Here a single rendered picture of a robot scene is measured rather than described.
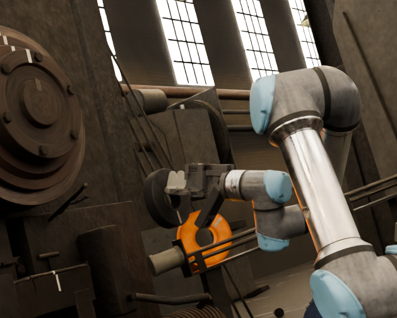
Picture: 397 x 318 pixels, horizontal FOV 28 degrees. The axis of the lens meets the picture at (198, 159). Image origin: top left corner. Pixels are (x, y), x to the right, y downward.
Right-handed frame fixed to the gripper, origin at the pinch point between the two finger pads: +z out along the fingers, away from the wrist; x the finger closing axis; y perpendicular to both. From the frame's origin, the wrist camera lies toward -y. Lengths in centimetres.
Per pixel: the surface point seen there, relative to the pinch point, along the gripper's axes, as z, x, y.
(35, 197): 20.1, 26.8, -0.7
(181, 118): 458, -644, 43
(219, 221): -2.3, -22.1, -9.5
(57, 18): 51, -12, 51
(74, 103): 18.0, 14.9, 22.6
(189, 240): 2.4, -14.0, -14.4
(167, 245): 152, -203, -47
